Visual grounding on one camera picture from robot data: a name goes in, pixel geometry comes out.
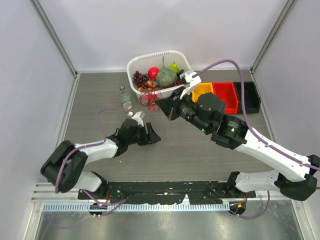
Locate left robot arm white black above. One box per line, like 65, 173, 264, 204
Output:
40, 118, 161, 200

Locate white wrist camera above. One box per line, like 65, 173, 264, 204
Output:
180, 70, 202, 99
127, 111, 145, 127

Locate white slotted cable duct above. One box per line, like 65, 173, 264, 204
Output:
42, 201, 230, 212

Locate green netted melon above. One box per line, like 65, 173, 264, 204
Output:
156, 67, 177, 87

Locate black storage bin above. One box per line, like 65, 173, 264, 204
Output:
233, 81, 261, 114

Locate white plastic basket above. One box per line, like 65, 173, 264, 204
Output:
126, 50, 193, 106

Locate green pear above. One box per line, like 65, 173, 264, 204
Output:
169, 62, 180, 73

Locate dark red grape bunch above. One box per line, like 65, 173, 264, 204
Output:
132, 70, 150, 87

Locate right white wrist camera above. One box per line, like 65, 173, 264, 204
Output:
180, 70, 202, 99

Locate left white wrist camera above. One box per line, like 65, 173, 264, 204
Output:
127, 111, 145, 127

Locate dark purple grape bunch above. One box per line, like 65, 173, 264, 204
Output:
176, 69, 184, 78

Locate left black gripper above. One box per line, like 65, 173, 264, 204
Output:
127, 122, 161, 146

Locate clear glass bottle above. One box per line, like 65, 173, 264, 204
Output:
119, 85, 132, 110

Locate red pomegranate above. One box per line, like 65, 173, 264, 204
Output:
147, 67, 160, 81

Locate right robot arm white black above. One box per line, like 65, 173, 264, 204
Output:
155, 87, 320, 201

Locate yellow storage bin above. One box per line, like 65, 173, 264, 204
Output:
191, 82, 214, 103

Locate small peaches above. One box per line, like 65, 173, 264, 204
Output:
137, 80, 158, 92

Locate red storage bin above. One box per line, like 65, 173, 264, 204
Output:
212, 82, 239, 114

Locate red cherry bunch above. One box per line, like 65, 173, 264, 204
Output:
159, 80, 184, 90

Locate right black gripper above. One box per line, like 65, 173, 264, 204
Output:
155, 86, 211, 134

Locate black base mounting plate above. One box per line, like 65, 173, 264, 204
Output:
78, 181, 256, 205

